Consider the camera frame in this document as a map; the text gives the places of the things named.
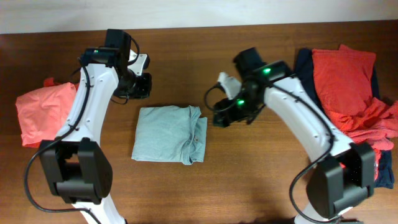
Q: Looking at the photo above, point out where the dark navy garment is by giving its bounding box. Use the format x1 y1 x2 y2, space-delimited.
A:
294 48 395 189

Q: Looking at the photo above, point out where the grey t-shirt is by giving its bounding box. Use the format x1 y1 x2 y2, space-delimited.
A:
132 106 208 166

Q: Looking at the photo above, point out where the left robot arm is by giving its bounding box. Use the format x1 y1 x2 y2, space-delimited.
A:
33 29 152 223

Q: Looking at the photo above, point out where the folded salmon pink shirt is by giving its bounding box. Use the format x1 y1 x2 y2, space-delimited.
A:
16 82 78 148

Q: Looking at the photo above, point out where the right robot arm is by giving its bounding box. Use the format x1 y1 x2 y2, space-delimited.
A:
209 48 375 223

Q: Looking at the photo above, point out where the red printed t-shirt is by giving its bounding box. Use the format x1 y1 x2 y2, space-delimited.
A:
312 44 397 178

